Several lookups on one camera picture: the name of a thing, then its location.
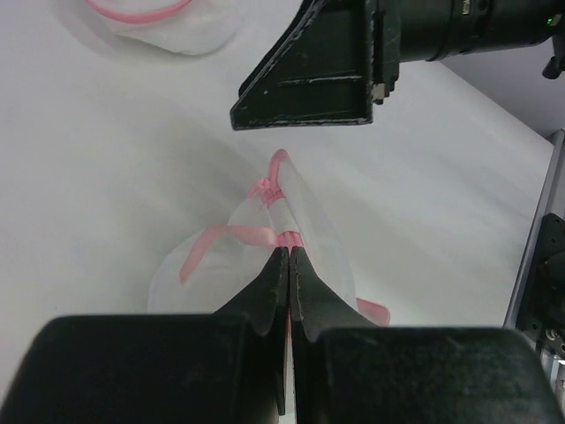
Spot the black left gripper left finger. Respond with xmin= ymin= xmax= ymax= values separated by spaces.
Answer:
xmin=1 ymin=248 xmax=290 ymax=423

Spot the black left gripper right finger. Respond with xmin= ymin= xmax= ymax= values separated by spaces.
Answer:
xmin=289 ymin=247 xmax=564 ymax=423

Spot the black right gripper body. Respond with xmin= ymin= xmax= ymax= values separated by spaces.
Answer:
xmin=372 ymin=1 xmax=564 ymax=104

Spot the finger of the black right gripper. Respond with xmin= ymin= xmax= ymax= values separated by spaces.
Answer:
xmin=230 ymin=1 xmax=373 ymax=131

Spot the white mesh laundry bag front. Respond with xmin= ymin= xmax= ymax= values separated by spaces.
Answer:
xmin=147 ymin=149 xmax=390 ymax=326

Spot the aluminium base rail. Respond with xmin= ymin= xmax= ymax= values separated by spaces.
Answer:
xmin=502 ymin=130 xmax=565 ymax=424

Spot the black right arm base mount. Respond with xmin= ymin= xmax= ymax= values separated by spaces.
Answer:
xmin=516 ymin=213 xmax=564 ymax=359

